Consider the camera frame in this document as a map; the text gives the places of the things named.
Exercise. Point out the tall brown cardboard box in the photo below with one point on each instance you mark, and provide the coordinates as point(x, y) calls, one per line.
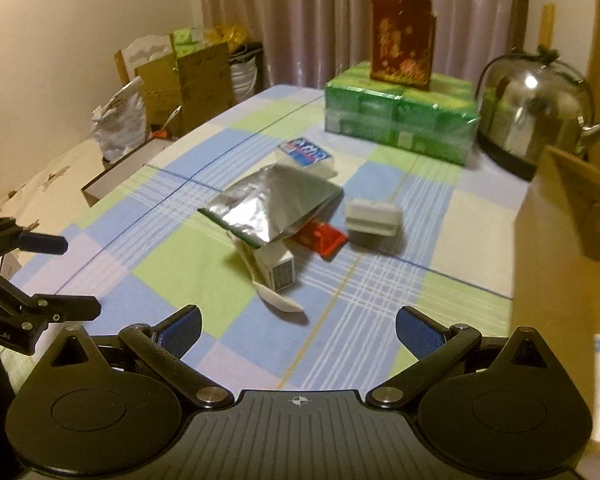
point(202, 85)

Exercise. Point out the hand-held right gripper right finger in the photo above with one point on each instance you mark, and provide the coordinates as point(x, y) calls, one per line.
point(420, 330)

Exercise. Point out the small white medicine box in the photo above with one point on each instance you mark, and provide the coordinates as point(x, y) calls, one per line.
point(280, 270)

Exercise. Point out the checkered tablecloth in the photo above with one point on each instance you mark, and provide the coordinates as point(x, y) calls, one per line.
point(145, 260)

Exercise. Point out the green tissue packet bundle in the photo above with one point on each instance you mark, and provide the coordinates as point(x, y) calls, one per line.
point(187, 37)

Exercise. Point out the white carved chair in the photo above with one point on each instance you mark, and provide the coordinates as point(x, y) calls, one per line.
point(145, 47)

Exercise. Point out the shiny grey curtain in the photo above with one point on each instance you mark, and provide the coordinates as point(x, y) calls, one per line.
point(305, 20)

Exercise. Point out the white foam block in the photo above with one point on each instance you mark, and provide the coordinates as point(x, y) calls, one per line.
point(372, 215)

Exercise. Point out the yellow plastic bag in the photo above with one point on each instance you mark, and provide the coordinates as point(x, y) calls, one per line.
point(225, 35)

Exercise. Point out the white bucket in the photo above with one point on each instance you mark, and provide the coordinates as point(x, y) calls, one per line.
point(242, 77)

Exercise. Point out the silver foil pouch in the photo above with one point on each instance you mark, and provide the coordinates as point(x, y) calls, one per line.
point(275, 200)

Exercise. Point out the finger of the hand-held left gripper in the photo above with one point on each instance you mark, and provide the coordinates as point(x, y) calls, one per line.
point(40, 242)
point(65, 305)

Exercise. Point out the red packet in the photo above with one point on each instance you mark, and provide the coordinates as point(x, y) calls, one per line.
point(325, 240)

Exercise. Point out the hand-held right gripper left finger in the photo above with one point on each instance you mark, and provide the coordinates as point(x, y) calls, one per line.
point(180, 332)

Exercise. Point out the stainless steel kettle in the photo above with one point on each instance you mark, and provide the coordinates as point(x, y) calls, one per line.
point(530, 110)

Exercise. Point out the blue label tissue packet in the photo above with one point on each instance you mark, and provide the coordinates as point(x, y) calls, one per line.
point(305, 152)

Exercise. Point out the red gift box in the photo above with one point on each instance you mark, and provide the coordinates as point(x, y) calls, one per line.
point(400, 40)

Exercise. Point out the white plastic bag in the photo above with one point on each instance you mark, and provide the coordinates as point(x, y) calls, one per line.
point(122, 115)

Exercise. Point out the flattened cardboard sheet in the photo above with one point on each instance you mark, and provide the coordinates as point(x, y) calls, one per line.
point(55, 170)

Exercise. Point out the white plastic spoon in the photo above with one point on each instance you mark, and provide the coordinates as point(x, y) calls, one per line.
point(280, 302)

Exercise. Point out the green tissue multipack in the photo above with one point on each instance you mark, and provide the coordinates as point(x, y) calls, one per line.
point(380, 105)

